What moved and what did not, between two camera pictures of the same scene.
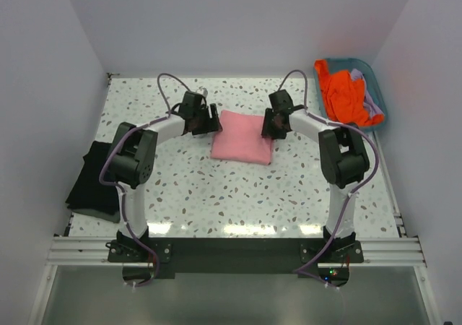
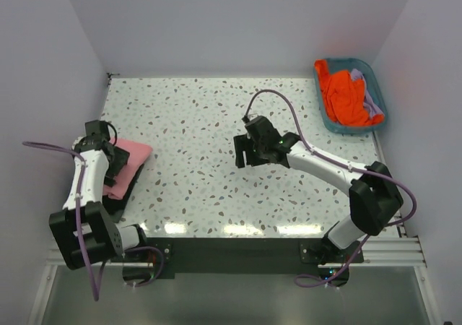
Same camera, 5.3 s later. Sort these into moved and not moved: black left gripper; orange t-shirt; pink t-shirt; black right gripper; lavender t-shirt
Moved: pink t-shirt; black left gripper; black right gripper
Not moved: lavender t-shirt; orange t-shirt
